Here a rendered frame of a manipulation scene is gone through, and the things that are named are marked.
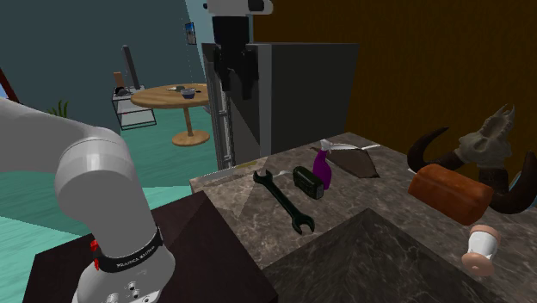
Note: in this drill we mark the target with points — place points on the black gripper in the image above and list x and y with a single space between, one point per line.
230 33

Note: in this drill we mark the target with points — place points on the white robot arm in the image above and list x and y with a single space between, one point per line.
105 197

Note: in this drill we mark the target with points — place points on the round wooden table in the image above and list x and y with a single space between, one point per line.
163 98

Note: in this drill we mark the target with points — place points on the dark grey refrigerator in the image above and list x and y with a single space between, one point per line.
310 96

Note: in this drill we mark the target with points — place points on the purple spray bottle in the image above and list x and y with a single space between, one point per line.
323 168

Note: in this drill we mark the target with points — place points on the small black radio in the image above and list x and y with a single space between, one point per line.
308 182

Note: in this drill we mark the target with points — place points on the black wrench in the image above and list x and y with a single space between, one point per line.
281 199

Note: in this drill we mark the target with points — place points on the dark robot stand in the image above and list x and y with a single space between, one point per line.
209 251

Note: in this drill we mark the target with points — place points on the green potted plant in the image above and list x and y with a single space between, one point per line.
61 110

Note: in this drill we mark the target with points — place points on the stone sink basin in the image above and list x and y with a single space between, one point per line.
369 260

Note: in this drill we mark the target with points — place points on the brown bread loaf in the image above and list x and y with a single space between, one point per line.
449 193

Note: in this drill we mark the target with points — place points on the horned animal skull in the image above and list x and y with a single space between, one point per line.
486 144

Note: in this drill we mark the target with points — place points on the framed wall picture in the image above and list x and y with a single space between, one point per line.
191 33

